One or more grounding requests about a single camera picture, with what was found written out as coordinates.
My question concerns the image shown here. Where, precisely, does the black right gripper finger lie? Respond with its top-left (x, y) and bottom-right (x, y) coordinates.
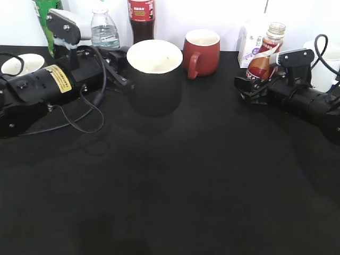
top-left (234, 77), bottom-right (268, 94)
top-left (240, 90), bottom-right (268, 104)

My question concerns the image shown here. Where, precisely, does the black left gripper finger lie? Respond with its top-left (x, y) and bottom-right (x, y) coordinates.
top-left (97, 46), bottom-right (129, 70)
top-left (105, 62), bottom-right (135, 93)

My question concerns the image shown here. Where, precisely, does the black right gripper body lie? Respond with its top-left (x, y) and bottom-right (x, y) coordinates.
top-left (265, 78), bottom-right (312, 113)

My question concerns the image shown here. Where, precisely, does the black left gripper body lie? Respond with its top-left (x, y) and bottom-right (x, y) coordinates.
top-left (55, 46), bottom-right (104, 90)

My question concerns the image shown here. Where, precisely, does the nescafe coffee bottle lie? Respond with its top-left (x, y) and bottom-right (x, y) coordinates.
top-left (245, 22), bottom-right (286, 80)

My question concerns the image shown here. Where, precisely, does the black ceramic mug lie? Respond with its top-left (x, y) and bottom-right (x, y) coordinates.
top-left (126, 39), bottom-right (183, 117)

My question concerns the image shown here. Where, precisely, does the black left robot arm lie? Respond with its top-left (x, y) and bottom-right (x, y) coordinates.
top-left (1, 46), bottom-right (134, 139)

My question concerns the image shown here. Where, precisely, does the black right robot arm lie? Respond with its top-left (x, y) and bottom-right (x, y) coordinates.
top-left (234, 75), bottom-right (339, 145)

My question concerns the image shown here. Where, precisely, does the white ceramic mug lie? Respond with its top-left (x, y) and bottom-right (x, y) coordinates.
top-left (303, 39), bottom-right (340, 92)

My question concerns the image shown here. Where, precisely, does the grey ceramic mug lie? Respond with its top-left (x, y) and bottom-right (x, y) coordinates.
top-left (1, 53), bottom-right (46, 76)

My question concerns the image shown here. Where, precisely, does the red ceramic mug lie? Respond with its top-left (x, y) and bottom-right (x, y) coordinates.
top-left (183, 29), bottom-right (220, 80)

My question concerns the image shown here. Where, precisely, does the green sprite bottle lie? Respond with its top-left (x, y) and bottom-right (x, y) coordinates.
top-left (31, 0), bottom-right (63, 57)

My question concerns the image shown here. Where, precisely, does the clear water bottle green label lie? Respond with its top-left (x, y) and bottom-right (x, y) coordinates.
top-left (91, 9), bottom-right (120, 49)

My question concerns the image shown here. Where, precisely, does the cola bottle red label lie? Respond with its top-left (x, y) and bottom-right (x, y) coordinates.
top-left (127, 0), bottom-right (155, 44)

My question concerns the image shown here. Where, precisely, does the white purple milk carton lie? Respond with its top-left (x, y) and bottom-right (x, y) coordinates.
top-left (236, 21), bottom-right (267, 69)

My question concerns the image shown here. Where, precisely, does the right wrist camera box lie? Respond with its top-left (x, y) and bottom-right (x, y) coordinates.
top-left (269, 48), bottom-right (315, 86)

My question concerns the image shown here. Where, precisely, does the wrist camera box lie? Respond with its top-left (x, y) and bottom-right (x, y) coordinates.
top-left (269, 48), bottom-right (315, 86)
top-left (46, 8), bottom-right (91, 59)

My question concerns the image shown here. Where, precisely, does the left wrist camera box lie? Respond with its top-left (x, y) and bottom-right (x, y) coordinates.
top-left (46, 8), bottom-right (91, 59)

